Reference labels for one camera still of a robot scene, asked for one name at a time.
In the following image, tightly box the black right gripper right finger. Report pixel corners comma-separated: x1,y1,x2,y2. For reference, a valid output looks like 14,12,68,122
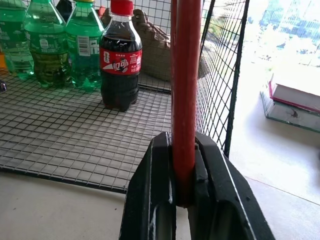
186,132,276,240

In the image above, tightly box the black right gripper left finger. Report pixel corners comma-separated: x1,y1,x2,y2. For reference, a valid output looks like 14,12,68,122
119,131,178,240

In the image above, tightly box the red cylindrical rod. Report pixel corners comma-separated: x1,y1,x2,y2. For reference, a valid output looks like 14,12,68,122
170,0,203,208

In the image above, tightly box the cola bottle with red cap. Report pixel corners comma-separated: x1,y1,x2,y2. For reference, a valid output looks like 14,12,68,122
99,0,143,112

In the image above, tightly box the green plastic soda bottle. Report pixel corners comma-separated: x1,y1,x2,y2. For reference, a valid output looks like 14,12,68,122
0,0,35,81
24,0,73,89
65,0,105,90

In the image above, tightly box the green-edged book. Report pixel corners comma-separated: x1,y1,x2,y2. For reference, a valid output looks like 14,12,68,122
259,90,320,134

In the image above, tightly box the white book with pink cover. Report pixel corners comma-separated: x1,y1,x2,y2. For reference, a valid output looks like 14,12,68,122
268,73,320,113

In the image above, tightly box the beige fabric bag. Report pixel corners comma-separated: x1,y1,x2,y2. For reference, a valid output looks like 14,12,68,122
100,8,210,82

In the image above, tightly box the black wire mesh rack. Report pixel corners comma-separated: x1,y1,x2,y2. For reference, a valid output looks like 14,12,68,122
0,0,251,195

